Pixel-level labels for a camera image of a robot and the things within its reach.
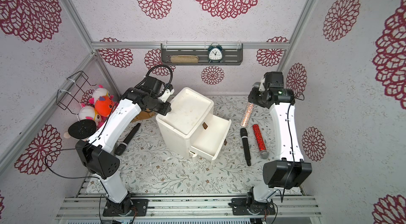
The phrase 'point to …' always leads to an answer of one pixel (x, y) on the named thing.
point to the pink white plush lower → (89, 112)
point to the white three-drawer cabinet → (192, 127)
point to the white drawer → (209, 136)
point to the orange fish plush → (104, 105)
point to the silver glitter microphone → (247, 114)
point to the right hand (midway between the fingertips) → (252, 94)
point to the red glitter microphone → (264, 153)
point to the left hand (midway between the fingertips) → (167, 109)
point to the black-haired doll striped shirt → (82, 129)
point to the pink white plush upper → (101, 91)
